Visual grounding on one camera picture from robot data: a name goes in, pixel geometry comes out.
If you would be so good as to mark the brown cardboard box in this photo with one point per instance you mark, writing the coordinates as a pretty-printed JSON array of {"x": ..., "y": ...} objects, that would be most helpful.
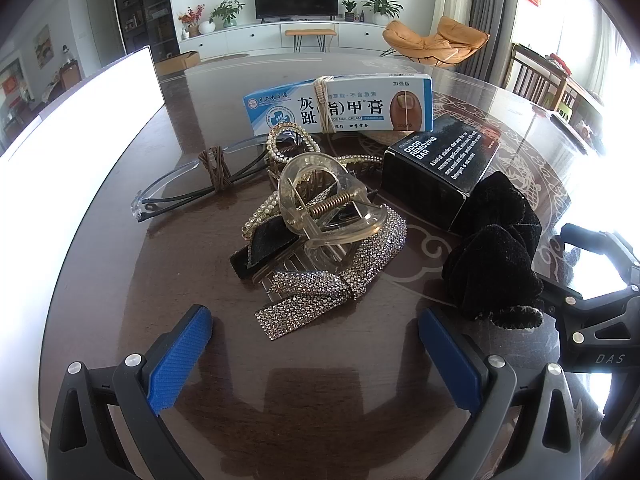
[{"x": 175, "y": 62}]

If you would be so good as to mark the dark wooden chair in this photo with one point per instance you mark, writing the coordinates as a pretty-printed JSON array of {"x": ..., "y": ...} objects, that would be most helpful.
[{"x": 525, "y": 75}]

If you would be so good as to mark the framed wall painting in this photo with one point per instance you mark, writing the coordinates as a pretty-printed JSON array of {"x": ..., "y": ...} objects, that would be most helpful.
[{"x": 43, "y": 44}]

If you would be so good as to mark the wooden bench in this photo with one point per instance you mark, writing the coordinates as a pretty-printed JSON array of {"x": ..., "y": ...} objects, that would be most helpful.
[{"x": 310, "y": 32}]

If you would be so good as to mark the black television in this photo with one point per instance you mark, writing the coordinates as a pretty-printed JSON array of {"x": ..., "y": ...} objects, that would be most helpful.
[{"x": 295, "y": 0}]

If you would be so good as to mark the clear plastic claw clip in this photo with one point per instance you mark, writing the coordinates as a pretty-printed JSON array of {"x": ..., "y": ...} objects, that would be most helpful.
[{"x": 350, "y": 230}]

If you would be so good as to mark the bushy green potted plant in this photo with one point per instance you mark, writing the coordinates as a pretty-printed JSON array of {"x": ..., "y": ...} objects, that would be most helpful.
[{"x": 227, "y": 12}]

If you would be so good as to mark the white round vase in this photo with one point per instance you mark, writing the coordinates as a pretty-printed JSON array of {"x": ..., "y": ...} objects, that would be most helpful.
[{"x": 206, "y": 27}]

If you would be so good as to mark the black cardboard box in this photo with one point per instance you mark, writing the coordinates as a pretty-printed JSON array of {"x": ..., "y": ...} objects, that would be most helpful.
[{"x": 425, "y": 180}]

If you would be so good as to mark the red flower arrangement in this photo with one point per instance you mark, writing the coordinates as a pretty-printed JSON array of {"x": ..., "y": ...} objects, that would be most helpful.
[{"x": 191, "y": 17}]

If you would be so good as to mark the white television cabinet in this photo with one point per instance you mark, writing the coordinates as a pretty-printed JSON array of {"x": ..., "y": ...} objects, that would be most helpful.
[{"x": 250, "y": 37}]

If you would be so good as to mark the white door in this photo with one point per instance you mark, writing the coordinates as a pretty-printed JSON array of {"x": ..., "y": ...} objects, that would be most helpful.
[{"x": 100, "y": 30}]

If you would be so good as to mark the dark remote control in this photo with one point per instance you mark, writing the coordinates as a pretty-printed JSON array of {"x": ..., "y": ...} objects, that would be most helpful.
[{"x": 575, "y": 132}]

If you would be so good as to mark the clear frame eyeglasses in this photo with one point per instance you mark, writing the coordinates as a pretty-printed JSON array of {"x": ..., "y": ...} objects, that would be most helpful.
[{"x": 150, "y": 205}]

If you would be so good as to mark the brown wooden side cabinet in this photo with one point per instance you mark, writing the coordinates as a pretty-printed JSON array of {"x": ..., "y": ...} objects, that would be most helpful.
[{"x": 71, "y": 77}]

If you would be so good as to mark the tan rubber band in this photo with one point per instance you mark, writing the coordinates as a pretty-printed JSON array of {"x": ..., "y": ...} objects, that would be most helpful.
[{"x": 325, "y": 105}]

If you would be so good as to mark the large green potted plant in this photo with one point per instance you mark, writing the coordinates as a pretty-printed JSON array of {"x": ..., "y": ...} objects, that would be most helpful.
[{"x": 382, "y": 7}]

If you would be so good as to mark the blue white ointment box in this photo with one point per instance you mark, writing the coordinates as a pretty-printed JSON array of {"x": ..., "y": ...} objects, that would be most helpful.
[{"x": 360, "y": 110}]

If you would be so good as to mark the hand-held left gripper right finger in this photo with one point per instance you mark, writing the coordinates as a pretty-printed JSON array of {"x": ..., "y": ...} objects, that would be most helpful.
[{"x": 450, "y": 360}]

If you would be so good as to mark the silver rhinestone bow clip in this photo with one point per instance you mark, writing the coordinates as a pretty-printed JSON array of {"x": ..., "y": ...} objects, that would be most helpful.
[{"x": 295, "y": 317}]

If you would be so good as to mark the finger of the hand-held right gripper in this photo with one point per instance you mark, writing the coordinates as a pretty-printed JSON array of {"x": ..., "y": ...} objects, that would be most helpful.
[
  {"x": 595, "y": 240},
  {"x": 590, "y": 312}
]

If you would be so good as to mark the small green potted plant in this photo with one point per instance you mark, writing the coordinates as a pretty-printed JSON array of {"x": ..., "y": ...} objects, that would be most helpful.
[{"x": 349, "y": 10}]

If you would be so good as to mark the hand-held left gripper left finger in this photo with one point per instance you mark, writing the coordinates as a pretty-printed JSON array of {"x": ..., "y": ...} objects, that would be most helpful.
[{"x": 180, "y": 355}]

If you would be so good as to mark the dark glass desktop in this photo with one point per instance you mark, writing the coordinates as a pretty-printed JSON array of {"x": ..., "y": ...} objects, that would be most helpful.
[{"x": 175, "y": 260}]

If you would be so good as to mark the green plastic stool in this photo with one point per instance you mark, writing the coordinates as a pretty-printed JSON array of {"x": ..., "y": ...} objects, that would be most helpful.
[{"x": 566, "y": 107}]

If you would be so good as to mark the orange rocking chair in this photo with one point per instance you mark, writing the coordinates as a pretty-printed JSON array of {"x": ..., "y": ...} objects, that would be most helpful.
[{"x": 425, "y": 42}]

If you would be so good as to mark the dark glass display cabinet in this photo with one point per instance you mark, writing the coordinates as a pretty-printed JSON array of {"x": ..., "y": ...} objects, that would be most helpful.
[{"x": 145, "y": 5}]

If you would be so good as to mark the grey curtain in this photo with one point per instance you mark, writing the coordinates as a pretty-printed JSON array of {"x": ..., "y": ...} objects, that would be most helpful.
[{"x": 495, "y": 10}]

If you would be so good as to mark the red door banner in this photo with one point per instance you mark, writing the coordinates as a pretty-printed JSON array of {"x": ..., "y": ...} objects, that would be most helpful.
[{"x": 8, "y": 85}]

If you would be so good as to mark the gold rhinestone hair clip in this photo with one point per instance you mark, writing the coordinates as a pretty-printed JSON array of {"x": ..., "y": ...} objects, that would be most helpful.
[{"x": 300, "y": 127}]

